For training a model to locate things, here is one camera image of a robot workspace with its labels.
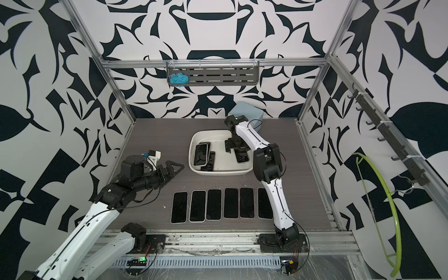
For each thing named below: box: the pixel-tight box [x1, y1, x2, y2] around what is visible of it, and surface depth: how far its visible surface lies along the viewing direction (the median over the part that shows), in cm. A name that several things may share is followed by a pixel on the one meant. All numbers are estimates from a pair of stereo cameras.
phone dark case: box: [223, 187, 240, 220], surface depth 85 cm
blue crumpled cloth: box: [169, 72, 190, 87], surface depth 93 cm
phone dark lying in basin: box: [200, 151, 216, 172], surface depth 101 cm
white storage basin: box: [189, 129, 254, 177], surface depth 102 cm
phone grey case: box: [205, 188, 223, 222], surface depth 86 cm
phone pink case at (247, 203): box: [239, 187, 256, 219], surface depth 88 cm
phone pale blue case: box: [170, 191, 189, 224], surface depth 87 cm
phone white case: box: [189, 189, 208, 223], surface depth 86 cm
